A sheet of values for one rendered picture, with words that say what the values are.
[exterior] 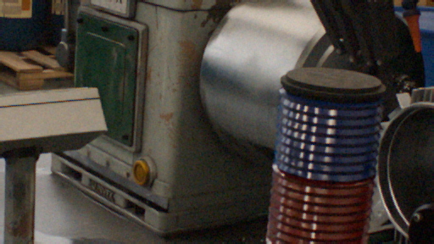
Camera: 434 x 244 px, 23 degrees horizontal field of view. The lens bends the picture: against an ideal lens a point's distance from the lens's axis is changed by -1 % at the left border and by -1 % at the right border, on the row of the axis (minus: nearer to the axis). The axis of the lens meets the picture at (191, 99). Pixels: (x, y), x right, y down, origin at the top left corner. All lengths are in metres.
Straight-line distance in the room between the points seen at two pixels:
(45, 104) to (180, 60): 0.38
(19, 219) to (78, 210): 0.48
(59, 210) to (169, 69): 0.29
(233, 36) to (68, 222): 0.38
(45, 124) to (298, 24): 0.38
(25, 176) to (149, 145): 0.42
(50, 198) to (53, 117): 0.56
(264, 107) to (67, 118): 0.30
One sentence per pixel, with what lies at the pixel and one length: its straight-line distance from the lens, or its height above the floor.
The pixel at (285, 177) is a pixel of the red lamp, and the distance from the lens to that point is 0.60.
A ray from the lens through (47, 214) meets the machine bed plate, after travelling 1.60.
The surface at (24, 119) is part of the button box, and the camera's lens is 1.10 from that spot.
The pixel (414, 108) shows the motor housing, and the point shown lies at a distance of 1.17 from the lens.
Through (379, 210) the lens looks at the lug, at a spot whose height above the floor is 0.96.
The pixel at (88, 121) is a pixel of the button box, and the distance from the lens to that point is 1.13.
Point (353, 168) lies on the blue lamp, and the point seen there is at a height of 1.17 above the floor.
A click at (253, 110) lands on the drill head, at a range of 1.34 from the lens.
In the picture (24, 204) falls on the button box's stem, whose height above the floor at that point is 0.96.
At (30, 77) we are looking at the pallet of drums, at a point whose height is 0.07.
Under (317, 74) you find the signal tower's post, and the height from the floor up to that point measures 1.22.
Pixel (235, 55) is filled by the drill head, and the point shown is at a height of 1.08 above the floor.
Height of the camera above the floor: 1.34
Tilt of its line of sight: 13 degrees down
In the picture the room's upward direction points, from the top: 4 degrees clockwise
